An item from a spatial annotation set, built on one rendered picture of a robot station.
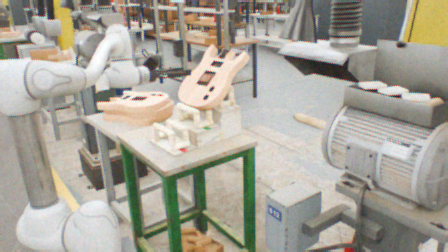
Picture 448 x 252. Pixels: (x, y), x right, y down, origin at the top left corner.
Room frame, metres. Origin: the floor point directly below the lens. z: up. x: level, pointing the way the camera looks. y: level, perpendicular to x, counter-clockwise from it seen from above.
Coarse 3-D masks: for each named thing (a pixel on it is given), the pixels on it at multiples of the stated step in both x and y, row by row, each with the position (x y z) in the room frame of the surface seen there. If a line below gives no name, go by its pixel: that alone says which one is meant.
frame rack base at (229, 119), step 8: (200, 112) 2.14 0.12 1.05; (216, 112) 2.02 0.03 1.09; (224, 112) 2.01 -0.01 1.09; (232, 112) 2.04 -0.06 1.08; (240, 112) 2.08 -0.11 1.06; (216, 120) 2.02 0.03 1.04; (224, 120) 2.01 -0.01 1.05; (232, 120) 2.04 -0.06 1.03; (240, 120) 2.08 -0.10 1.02; (224, 128) 2.00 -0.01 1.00; (232, 128) 2.04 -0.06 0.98; (240, 128) 2.07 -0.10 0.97; (224, 136) 2.00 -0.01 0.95; (232, 136) 2.04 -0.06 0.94
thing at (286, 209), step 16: (288, 192) 1.09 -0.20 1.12; (304, 192) 1.09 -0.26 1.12; (320, 192) 1.09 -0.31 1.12; (272, 208) 1.05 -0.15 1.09; (288, 208) 1.01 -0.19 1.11; (304, 208) 1.05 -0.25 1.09; (320, 208) 1.09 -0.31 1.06; (272, 224) 1.05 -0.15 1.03; (288, 224) 1.01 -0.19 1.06; (272, 240) 1.05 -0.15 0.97; (288, 240) 1.01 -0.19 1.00; (304, 240) 1.05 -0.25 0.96
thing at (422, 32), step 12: (408, 0) 2.04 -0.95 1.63; (420, 0) 1.99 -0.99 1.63; (432, 0) 1.94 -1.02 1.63; (444, 0) 1.90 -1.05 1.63; (420, 12) 1.98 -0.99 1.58; (432, 12) 1.94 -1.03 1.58; (444, 12) 1.89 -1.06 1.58; (408, 24) 2.03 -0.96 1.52; (420, 24) 1.98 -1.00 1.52; (432, 24) 1.93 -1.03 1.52; (444, 24) 1.88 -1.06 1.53; (408, 36) 2.02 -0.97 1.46; (420, 36) 1.97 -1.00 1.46; (432, 36) 1.92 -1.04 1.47; (444, 36) 1.87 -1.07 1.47
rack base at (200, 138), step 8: (176, 120) 2.10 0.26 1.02; (184, 120) 2.10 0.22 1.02; (192, 120) 2.09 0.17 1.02; (200, 120) 2.09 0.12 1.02; (192, 128) 1.96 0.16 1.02; (200, 128) 1.96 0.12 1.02; (216, 128) 1.97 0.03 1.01; (192, 136) 1.93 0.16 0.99; (200, 136) 1.91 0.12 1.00; (208, 136) 1.94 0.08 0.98; (216, 136) 1.97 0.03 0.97; (200, 144) 1.90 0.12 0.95; (208, 144) 1.93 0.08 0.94
